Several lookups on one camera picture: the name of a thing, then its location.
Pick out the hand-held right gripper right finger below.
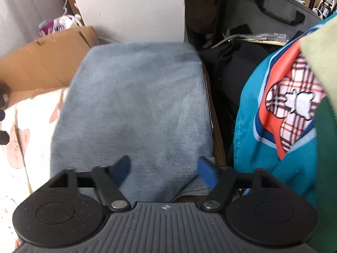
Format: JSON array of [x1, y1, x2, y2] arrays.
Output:
[[197, 156, 281, 212]]

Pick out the grey storage bag black handle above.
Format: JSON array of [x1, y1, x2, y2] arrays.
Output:
[[225, 0, 323, 36]]

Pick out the teal orange jacket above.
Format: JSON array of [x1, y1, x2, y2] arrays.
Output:
[[233, 14, 337, 212]]

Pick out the light blue denim pants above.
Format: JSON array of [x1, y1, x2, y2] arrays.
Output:
[[50, 42, 217, 204]]

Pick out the cream printed bedsheet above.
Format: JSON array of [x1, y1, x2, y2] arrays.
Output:
[[0, 87, 71, 243]]

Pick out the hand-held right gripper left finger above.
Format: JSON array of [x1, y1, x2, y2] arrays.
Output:
[[49, 155, 131, 212]]

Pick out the brown cardboard sheet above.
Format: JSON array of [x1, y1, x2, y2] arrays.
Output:
[[0, 26, 101, 110]]

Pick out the white cable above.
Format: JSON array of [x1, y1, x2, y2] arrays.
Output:
[[62, 0, 83, 27]]

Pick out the plastic-wrapped grey mattress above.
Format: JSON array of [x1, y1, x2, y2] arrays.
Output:
[[0, 0, 71, 59]]

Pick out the black clothing pile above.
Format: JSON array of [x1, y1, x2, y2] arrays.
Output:
[[200, 41, 288, 164]]

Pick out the purple printed packet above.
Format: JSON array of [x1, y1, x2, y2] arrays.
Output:
[[39, 16, 73, 36]]

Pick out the dark green garment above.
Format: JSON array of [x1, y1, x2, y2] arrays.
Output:
[[313, 95, 337, 253]]

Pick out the light green cloth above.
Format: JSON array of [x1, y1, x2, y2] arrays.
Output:
[[300, 25, 337, 98]]

